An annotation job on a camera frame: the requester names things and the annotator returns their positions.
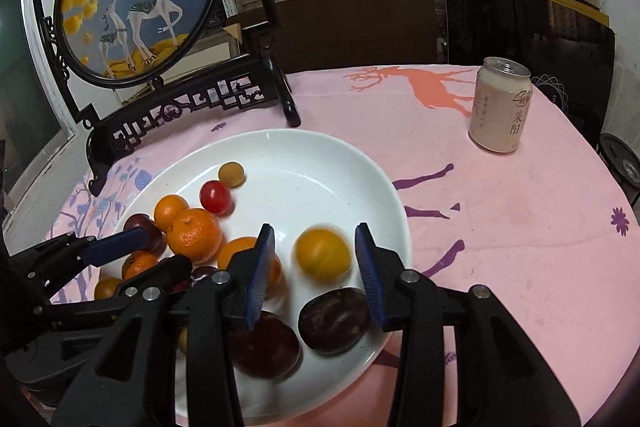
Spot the beige picture frame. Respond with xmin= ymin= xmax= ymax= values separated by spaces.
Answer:
xmin=165 ymin=24 xmax=243 ymax=82

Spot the black round stool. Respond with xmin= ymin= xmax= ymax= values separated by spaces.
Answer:
xmin=597 ymin=132 xmax=640 ymax=208

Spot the white framed window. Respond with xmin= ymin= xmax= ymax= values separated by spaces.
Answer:
xmin=0 ymin=0 xmax=78 ymax=228

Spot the dark purple plum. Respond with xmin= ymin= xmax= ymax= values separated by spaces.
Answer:
xmin=298 ymin=287 xmax=373 ymax=354
xmin=123 ymin=214 xmax=166 ymax=257
xmin=190 ymin=264 xmax=218 ymax=288

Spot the pink printed tablecloth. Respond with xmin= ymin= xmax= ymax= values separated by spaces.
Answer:
xmin=42 ymin=64 xmax=640 ymax=427

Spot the brown wooden board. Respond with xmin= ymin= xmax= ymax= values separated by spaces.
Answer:
xmin=272 ymin=0 xmax=448 ymax=75

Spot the bumpy orange tangerine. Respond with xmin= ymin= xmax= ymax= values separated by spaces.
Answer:
xmin=165 ymin=208 xmax=223 ymax=260

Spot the white round plate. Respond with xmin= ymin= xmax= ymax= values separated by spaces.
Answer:
xmin=114 ymin=128 xmax=412 ymax=425

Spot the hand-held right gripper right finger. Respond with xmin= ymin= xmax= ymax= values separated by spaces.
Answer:
xmin=354 ymin=222 xmax=583 ymax=427

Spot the black chair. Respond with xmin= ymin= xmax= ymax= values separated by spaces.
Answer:
xmin=443 ymin=0 xmax=616 ymax=142

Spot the pale pink drink can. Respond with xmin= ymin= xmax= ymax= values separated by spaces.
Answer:
xmin=468 ymin=56 xmax=534 ymax=154

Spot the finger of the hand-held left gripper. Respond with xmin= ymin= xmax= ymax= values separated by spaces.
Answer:
xmin=30 ymin=253 xmax=194 ymax=333
xmin=7 ymin=227 xmax=151 ymax=304

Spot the red cherry tomato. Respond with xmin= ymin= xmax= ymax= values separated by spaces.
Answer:
xmin=199 ymin=180 xmax=234 ymax=215

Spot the yellow orange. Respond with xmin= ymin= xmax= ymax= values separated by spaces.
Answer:
xmin=292 ymin=224 xmax=352 ymax=284

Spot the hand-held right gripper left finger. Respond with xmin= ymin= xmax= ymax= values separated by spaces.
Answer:
xmin=50 ymin=223 xmax=277 ymax=427

